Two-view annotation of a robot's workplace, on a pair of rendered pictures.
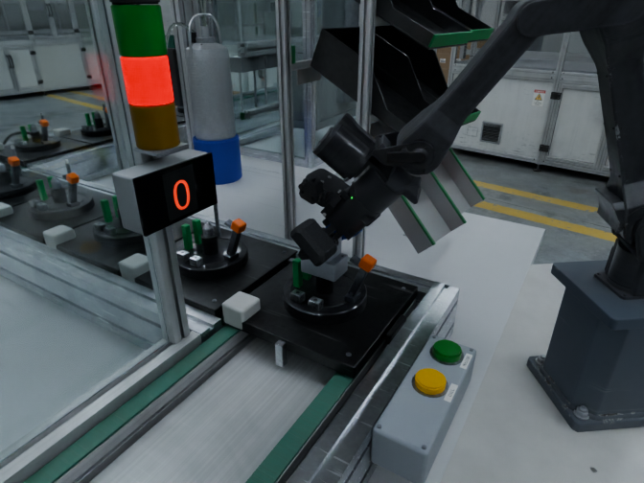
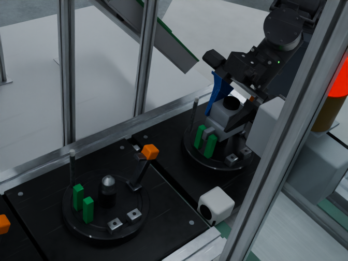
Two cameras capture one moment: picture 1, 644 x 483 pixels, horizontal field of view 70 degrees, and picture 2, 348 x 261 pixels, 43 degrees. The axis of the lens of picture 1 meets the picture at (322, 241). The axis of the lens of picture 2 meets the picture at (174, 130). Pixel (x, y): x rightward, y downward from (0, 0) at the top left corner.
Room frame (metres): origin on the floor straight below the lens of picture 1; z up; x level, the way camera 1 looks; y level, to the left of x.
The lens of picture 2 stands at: (0.61, 0.62, 1.57)
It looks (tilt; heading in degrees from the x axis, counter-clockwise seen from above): 43 degrees down; 281
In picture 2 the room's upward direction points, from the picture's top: 12 degrees clockwise
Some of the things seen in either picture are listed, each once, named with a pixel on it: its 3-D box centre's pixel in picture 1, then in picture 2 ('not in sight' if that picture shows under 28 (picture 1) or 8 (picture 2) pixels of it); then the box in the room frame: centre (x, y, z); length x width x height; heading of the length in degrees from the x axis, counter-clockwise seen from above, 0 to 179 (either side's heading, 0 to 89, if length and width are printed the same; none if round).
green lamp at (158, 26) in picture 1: (140, 30); not in sight; (0.54, 0.20, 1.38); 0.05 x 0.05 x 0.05
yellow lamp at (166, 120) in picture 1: (155, 124); not in sight; (0.54, 0.20, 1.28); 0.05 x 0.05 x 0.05
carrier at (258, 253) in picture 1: (209, 241); (107, 192); (0.78, 0.21, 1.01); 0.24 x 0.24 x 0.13; 59
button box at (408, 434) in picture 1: (427, 400); not in sight; (0.46, -0.14, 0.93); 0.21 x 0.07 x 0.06; 149
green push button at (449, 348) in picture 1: (447, 353); not in sight; (0.52, -0.18, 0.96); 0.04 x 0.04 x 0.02
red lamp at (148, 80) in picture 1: (148, 79); not in sight; (0.54, 0.20, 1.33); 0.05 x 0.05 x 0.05
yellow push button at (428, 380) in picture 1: (429, 383); not in sight; (0.46, -0.14, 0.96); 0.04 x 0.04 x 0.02
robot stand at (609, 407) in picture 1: (609, 342); (292, 60); (0.54, -0.43, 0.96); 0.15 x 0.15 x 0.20; 6
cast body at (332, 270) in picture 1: (318, 250); (223, 117); (0.65, 0.00, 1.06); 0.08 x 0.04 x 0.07; 59
